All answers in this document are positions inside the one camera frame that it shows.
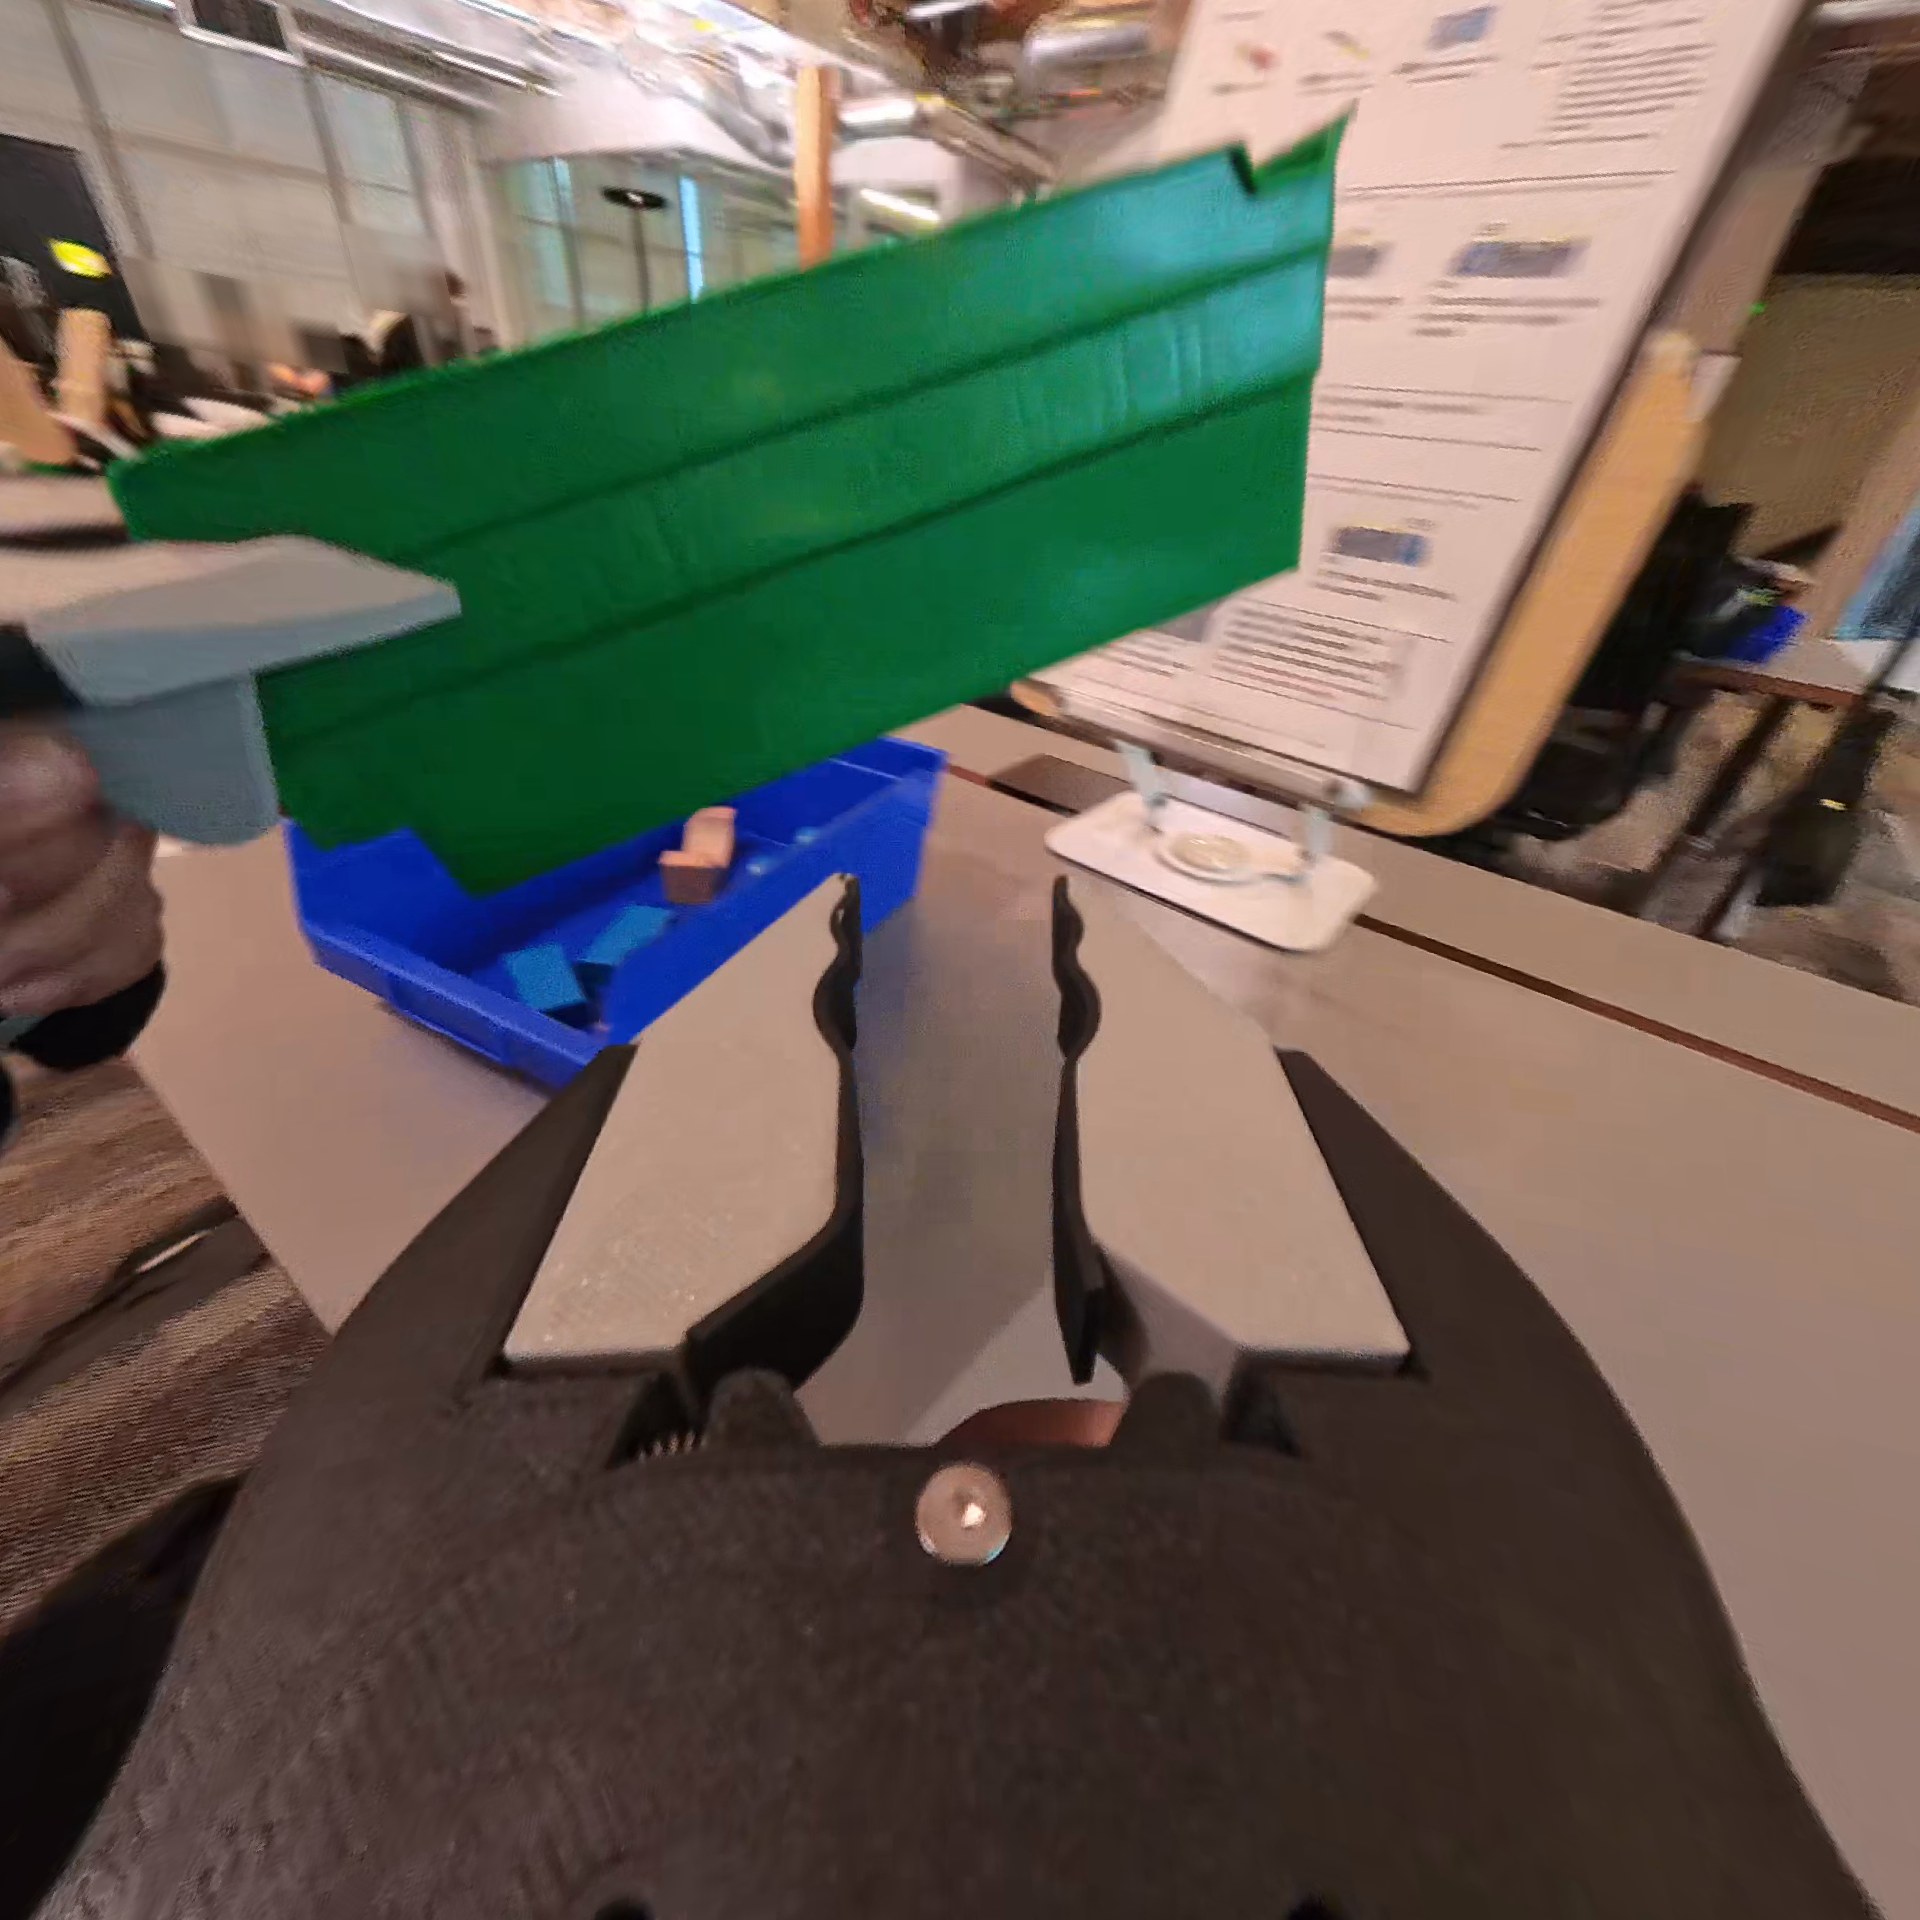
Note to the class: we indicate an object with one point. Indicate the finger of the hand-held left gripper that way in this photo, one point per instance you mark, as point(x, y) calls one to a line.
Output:
point(196, 630)
point(57, 500)

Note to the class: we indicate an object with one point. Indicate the blue plastic bin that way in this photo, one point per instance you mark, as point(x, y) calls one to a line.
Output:
point(390, 930)

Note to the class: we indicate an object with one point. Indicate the person's left hand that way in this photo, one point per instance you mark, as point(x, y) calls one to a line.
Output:
point(75, 899)

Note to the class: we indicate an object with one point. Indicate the wooden backing board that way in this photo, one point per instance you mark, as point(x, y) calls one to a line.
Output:
point(1590, 630)

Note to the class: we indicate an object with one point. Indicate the blue rectangular block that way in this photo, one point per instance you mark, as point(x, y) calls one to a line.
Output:
point(541, 986)
point(625, 935)

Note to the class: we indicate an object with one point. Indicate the tan wooden block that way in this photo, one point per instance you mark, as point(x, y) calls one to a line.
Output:
point(698, 862)

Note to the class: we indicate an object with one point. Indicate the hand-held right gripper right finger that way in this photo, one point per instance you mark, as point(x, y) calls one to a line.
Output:
point(1233, 1198)

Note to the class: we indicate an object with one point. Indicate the green plastic bin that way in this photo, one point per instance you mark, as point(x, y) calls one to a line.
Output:
point(825, 498)

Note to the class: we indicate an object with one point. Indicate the small blue storage bin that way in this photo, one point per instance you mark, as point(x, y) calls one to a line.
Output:
point(1765, 634)

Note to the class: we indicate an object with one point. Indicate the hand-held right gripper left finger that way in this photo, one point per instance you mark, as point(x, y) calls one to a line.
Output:
point(692, 1198)

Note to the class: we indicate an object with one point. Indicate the printed instruction sheet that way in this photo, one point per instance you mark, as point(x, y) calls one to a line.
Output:
point(1499, 376)

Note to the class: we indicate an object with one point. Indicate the wooden support post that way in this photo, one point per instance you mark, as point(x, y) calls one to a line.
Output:
point(818, 165)

